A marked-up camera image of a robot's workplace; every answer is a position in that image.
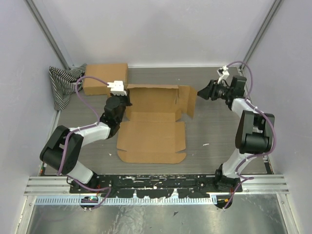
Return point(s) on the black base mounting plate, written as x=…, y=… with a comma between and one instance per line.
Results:
x=157, y=186

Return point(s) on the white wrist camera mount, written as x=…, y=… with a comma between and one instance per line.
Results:
x=223, y=73
x=117, y=88

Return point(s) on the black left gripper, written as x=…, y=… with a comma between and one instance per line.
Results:
x=127, y=97

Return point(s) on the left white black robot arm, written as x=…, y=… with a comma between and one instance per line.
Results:
x=62, y=149

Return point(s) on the aluminium front rail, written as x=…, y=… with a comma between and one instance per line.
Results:
x=60, y=185

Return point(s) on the right aluminium corner post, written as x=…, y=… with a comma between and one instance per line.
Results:
x=263, y=28

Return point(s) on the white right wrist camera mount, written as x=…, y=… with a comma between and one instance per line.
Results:
x=223, y=73

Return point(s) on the left aluminium corner post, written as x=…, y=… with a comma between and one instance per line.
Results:
x=47, y=32

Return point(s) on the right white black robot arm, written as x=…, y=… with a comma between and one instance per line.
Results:
x=255, y=136

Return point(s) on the closed brown cardboard box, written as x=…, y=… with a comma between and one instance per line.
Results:
x=106, y=73

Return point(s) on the white slotted cable duct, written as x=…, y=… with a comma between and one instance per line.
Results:
x=93, y=200

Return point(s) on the aluminium corner post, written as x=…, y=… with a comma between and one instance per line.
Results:
x=47, y=32
x=263, y=28

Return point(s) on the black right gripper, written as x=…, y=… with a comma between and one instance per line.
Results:
x=210, y=90

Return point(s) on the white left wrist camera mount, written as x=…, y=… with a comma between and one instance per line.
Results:
x=117, y=88

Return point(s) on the striped black white cloth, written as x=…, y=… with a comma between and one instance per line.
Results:
x=64, y=84

